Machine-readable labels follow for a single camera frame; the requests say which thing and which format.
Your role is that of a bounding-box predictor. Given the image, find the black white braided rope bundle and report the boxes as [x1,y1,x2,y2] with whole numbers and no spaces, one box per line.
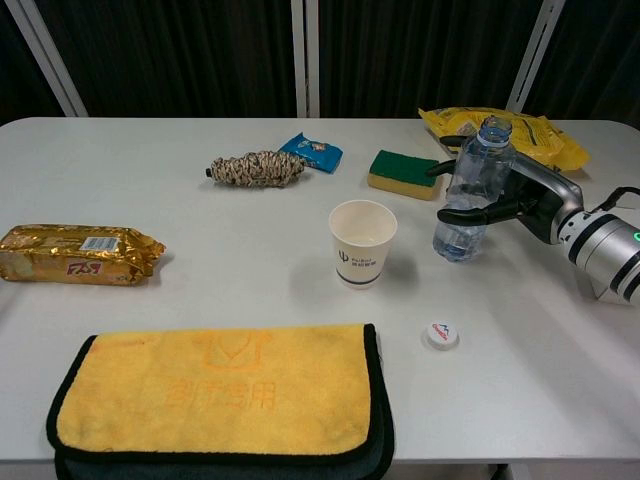
[203,150,307,190]

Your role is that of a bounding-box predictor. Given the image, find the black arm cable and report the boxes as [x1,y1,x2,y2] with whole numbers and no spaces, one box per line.
[587,185,640,212]

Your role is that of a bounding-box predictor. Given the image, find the gold foil biscuit pack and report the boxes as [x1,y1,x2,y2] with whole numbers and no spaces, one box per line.
[0,224,167,287]

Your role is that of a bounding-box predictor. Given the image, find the white bottle cap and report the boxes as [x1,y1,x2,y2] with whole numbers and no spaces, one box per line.
[420,319,460,352]

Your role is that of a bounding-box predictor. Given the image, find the white frame post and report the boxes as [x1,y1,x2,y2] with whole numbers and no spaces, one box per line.
[504,0,569,114]
[4,0,90,118]
[291,0,321,119]

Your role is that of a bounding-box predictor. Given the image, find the blue snack packet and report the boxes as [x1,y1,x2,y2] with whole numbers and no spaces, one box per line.
[277,131,345,175]

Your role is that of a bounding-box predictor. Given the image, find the white paper cup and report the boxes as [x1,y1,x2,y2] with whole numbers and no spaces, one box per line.
[328,199,399,290]

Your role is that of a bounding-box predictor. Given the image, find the clear plastic water bottle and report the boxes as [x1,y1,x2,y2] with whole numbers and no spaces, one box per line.
[432,115,517,263]

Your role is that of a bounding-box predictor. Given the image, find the yellow cloth with black trim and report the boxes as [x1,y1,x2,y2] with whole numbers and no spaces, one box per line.
[45,322,396,480]

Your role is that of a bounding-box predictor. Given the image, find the black pleated curtain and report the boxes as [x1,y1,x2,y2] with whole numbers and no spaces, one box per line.
[0,0,640,122]

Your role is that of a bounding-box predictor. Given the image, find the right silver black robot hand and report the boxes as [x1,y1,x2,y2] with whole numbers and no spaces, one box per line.
[425,134,586,246]

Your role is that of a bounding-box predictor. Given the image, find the yellow snack bag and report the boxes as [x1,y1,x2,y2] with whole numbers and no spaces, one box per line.
[417,106,593,171]

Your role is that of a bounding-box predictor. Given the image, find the green yellow sponge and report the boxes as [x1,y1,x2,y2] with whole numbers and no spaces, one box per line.
[367,149,444,202]

